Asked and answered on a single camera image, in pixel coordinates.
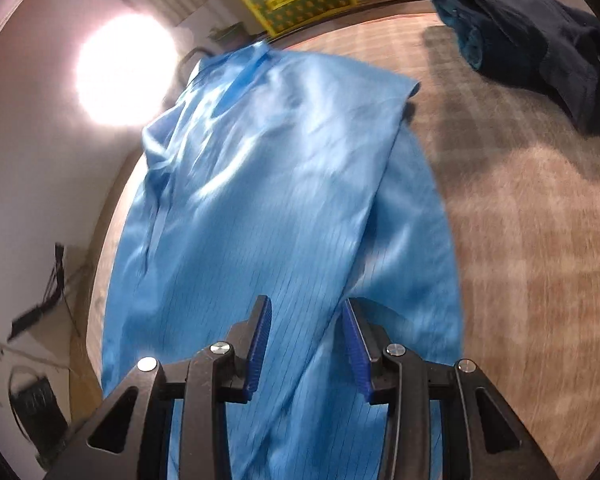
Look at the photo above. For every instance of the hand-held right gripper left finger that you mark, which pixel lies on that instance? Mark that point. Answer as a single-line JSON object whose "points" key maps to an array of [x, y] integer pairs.
{"points": [[259, 345]]}

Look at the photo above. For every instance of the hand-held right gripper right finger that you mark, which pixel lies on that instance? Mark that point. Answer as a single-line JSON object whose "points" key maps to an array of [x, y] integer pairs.
{"points": [[355, 355]]}

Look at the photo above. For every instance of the light blue zip jacket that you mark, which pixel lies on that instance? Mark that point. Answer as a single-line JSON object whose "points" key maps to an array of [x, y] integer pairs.
{"points": [[280, 185]]}

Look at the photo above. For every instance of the dark blue clothes pile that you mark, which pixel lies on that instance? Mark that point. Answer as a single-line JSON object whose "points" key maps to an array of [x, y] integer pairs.
{"points": [[530, 35]]}

